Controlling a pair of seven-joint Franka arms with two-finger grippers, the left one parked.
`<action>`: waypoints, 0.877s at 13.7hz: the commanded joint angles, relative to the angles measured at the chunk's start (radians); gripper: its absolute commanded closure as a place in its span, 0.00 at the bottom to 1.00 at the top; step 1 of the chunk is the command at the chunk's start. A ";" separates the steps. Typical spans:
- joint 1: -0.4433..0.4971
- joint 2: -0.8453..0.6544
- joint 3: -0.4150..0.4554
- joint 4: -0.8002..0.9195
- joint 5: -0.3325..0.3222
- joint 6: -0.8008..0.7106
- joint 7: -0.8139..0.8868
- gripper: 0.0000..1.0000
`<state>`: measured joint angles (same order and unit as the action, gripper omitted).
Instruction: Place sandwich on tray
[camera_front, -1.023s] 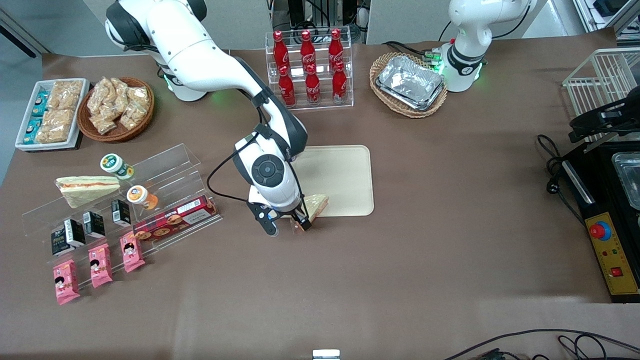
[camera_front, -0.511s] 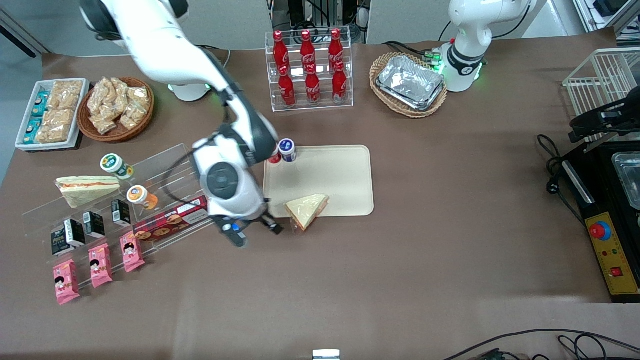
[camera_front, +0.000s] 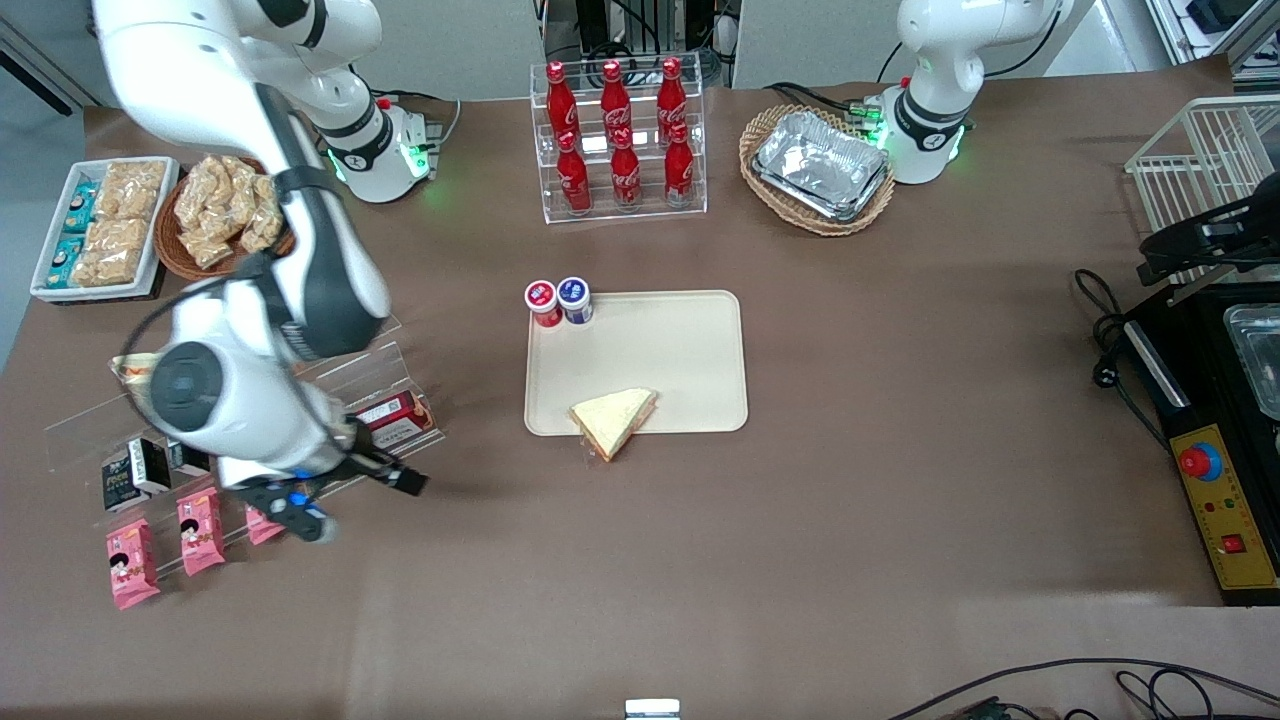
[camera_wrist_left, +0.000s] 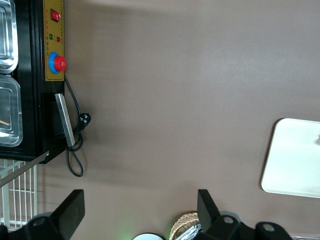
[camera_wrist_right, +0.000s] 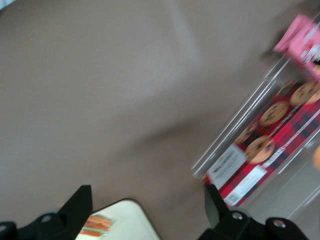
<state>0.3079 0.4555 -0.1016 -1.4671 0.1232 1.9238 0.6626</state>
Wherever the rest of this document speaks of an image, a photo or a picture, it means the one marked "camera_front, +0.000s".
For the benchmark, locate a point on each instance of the aluminium foil tray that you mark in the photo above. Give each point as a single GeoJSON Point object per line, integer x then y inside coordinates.
{"type": "Point", "coordinates": [820, 160]}

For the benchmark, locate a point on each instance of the beige brittle snack pack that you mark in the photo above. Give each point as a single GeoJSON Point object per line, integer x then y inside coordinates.
{"type": "Point", "coordinates": [115, 255]}
{"type": "Point", "coordinates": [135, 190]}

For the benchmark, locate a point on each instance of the teal snack packet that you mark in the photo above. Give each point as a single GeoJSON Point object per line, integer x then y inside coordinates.
{"type": "Point", "coordinates": [65, 262]}
{"type": "Point", "coordinates": [80, 208]}

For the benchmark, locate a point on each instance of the triangle sandwich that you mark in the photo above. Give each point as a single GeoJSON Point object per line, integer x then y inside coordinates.
{"type": "Point", "coordinates": [135, 372]}
{"type": "Point", "coordinates": [612, 420]}

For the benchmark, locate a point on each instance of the black machine lever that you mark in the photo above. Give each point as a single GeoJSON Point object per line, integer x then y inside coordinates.
{"type": "Point", "coordinates": [1200, 245]}

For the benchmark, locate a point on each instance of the black packet with barcode label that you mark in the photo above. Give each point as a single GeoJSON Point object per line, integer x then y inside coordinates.
{"type": "Point", "coordinates": [188, 458]}
{"type": "Point", "coordinates": [152, 462]}

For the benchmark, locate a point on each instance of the red capped gum bottle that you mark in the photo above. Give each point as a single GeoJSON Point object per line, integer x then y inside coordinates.
{"type": "Point", "coordinates": [542, 298]}

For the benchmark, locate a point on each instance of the blue capped gum bottle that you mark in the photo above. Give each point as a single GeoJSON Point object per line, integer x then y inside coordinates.
{"type": "Point", "coordinates": [574, 294]}

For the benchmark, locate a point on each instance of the beige plastic tray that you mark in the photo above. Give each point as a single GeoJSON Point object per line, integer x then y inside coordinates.
{"type": "Point", "coordinates": [660, 340]}

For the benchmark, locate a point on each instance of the pink cartoon snack packet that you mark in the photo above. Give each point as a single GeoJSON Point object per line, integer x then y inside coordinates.
{"type": "Point", "coordinates": [262, 525]}
{"type": "Point", "coordinates": [201, 530]}
{"type": "Point", "coordinates": [133, 562]}

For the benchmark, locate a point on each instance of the red tartan shortbread box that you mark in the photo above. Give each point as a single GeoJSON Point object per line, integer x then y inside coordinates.
{"type": "Point", "coordinates": [400, 412]}

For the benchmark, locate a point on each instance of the clear acrylic bottle rack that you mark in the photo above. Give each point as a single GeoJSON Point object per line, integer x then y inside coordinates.
{"type": "Point", "coordinates": [690, 205]}

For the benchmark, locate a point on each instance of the black packet gold Face print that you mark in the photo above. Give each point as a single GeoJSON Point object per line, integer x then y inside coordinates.
{"type": "Point", "coordinates": [120, 488]}

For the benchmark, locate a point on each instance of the steel tray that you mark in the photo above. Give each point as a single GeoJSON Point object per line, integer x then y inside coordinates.
{"type": "Point", "coordinates": [1260, 350]}

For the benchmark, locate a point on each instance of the brown wicker snack basket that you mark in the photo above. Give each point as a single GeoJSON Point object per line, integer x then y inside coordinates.
{"type": "Point", "coordinates": [175, 255]}

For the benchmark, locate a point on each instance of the wicker basket with foil trays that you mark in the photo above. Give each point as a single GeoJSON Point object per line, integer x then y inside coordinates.
{"type": "Point", "coordinates": [770, 205]}

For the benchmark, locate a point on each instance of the black sealing machine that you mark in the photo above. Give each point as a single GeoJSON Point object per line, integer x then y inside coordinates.
{"type": "Point", "coordinates": [1190, 360]}

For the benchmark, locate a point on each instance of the yellow control panel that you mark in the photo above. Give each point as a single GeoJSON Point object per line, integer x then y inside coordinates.
{"type": "Point", "coordinates": [1230, 520]}

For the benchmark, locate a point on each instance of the small white box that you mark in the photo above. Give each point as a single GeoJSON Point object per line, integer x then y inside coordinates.
{"type": "Point", "coordinates": [652, 709]}

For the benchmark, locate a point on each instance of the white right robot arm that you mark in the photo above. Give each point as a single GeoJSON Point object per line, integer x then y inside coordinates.
{"type": "Point", "coordinates": [240, 400]}

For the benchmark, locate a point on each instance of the white plastic snack tray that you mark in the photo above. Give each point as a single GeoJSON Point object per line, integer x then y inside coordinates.
{"type": "Point", "coordinates": [40, 285]}

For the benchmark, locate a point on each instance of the red cola bottle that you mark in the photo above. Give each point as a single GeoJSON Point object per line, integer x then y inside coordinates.
{"type": "Point", "coordinates": [626, 175]}
{"type": "Point", "coordinates": [615, 105]}
{"type": "Point", "coordinates": [679, 170]}
{"type": "Point", "coordinates": [671, 100]}
{"type": "Point", "coordinates": [560, 105]}
{"type": "Point", "coordinates": [574, 180]}

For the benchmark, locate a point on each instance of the clear acrylic tiered shelf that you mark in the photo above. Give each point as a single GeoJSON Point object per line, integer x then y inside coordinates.
{"type": "Point", "coordinates": [80, 430]}

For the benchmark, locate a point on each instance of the clear bag of fried snacks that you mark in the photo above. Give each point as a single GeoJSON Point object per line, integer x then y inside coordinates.
{"type": "Point", "coordinates": [243, 175]}
{"type": "Point", "coordinates": [208, 242]}
{"type": "Point", "coordinates": [205, 185]}
{"type": "Point", "coordinates": [262, 225]}

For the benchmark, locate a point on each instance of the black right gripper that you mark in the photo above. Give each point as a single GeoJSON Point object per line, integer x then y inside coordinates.
{"type": "Point", "coordinates": [368, 464]}

